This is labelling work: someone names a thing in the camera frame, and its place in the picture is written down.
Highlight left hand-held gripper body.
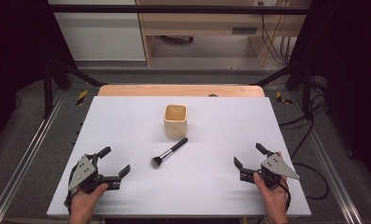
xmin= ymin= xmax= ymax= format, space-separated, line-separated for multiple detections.
xmin=68 ymin=153 xmax=122 ymax=195

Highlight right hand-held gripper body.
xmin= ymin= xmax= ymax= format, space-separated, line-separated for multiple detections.
xmin=239 ymin=150 xmax=301 ymax=189

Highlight black makeup brush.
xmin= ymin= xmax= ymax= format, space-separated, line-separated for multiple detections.
xmin=150 ymin=136 xmax=189 ymax=170

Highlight cream square cup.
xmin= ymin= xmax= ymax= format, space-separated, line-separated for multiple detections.
xmin=163 ymin=104 xmax=189 ymax=140

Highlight person's right hand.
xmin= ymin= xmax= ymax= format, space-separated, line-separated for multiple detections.
xmin=252 ymin=173 xmax=289 ymax=217

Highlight person's left hand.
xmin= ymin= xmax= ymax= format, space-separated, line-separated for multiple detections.
xmin=69 ymin=183 xmax=109 ymax=217

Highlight yellow black tape marker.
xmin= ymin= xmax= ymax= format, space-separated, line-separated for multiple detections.
xmin=76 ymin=89 xmax=90 ymax=107
xmin=275 ymin=91 xmax=293 ymax=105

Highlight white table cover board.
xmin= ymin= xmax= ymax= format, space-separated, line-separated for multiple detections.
xmin=46 ymin=95 xmax=312 ymax=218

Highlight wooden table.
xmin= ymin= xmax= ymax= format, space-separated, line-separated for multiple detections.
xmin=97 ymin=84 xmax=266 ymax=98

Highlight black curtain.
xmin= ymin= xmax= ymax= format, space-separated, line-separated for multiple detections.
xmin=0 ymin=0 xmax=78 ymax=154
xmin=285 ymin=0 xmax=371 ymax=181

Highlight white cabinet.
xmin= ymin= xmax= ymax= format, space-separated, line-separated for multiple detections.
xmin=48 ymin=0 xmax=147 ymax=62

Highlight black chair base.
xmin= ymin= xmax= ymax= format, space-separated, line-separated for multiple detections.
xmin=159 ymin=35 xmax=195 ymax=44

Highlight light wooden desk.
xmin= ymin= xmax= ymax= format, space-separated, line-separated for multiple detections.
xmin=136 ymin=0 xmax=312 ymax=67

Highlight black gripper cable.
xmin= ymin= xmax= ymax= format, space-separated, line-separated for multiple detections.
xmin=278 ymin=176 xmax=293 ymax=214
xmin=63 ymin=186 xmax=75 ymax=217

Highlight black floor cable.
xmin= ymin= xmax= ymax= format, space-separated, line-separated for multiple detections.
xmin=278 ymin=92 xmax=331 ymax=202

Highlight aluminium floor rail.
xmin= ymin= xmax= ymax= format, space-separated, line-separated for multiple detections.
xmin=0 ymin=89 xmax=67 ymax=224
xmin=289 ymin=90 xmax=365 ymax=224

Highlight black frame strut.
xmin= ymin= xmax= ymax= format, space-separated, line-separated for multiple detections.
xmin=42 ymin=58 xmax=108 ymax=119
xmin=250 ymin=61 xmax=316 ymax=121

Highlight black hanging desk cables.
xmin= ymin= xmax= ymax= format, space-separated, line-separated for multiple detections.
xmin=256 ymin=1 xmax=299 ymax=67

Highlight dark desk handle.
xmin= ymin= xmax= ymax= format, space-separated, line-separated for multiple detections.
xmin=231 ymin=26 xmax=259 ymax=35

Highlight black horizontal frame bar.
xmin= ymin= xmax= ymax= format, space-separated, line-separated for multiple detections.
xmin=48 ymin=4 xmax=310 ymax=16

